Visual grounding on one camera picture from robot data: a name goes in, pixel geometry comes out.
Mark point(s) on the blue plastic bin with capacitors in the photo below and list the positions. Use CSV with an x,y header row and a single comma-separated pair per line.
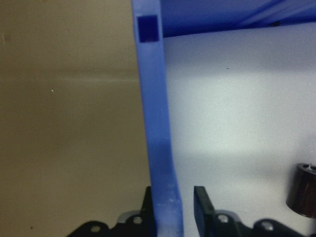
x,y
153,98

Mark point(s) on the black cylindrical capacitor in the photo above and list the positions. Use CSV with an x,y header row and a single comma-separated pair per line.
x,y
302,190

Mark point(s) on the white bin liner sheet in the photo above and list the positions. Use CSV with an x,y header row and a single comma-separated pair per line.
x,y
234,111

